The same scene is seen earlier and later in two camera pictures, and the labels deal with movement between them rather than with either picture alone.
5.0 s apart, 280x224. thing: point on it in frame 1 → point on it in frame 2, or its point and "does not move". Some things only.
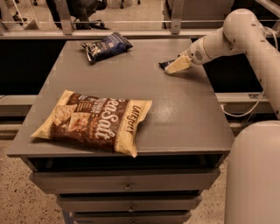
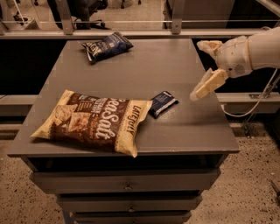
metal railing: [66, 31] does not move
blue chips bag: [111, 45] does not move
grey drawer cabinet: [178, 152] does not move
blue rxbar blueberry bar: [164, 64] → [162, 102]
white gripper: [194, 53] → [234, 57]
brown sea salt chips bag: [94, 121] does not move
